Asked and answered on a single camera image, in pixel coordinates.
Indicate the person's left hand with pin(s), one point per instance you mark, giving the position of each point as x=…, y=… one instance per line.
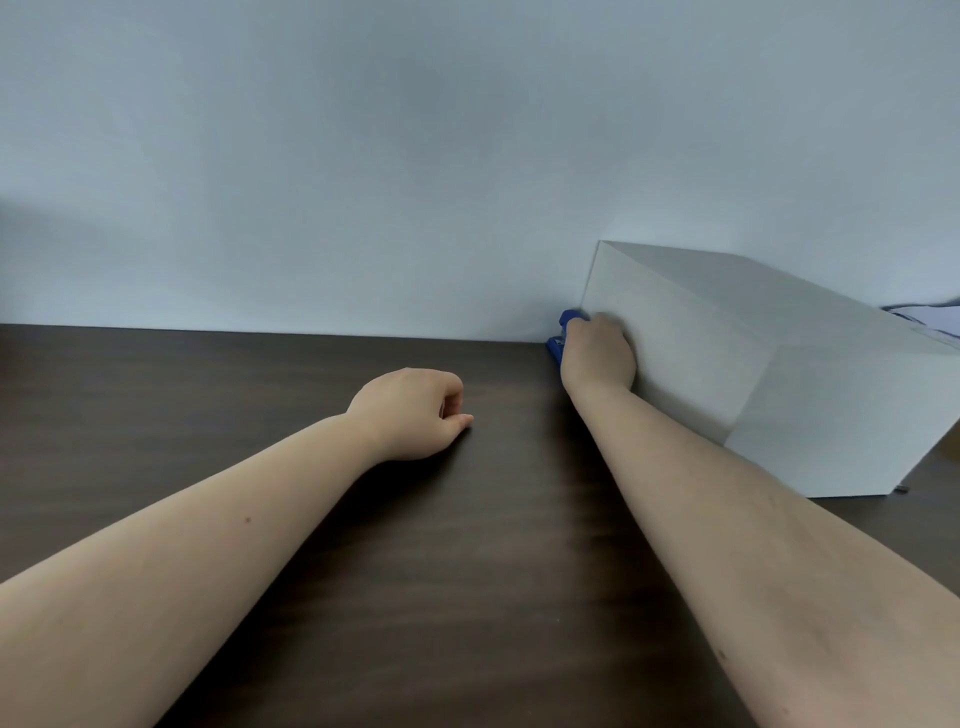
x=405, y=412

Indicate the person's right hand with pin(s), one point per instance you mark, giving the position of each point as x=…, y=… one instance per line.
x=598, y=356

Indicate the person's left thumb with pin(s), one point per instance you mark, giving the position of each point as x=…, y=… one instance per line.
x=454, y=427

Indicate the blue stapler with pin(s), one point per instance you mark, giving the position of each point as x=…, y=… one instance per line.
x=564, y=334

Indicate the person's left forearm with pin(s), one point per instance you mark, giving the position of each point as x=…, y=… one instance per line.
x=180, y=555

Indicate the person's right forearm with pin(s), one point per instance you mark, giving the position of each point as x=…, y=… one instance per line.
x=750, y=570

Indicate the white cardboard box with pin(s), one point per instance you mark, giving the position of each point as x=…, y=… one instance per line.
x=772, y=375

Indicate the white paper sheet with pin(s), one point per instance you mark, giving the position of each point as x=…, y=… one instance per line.
x=926, y=316

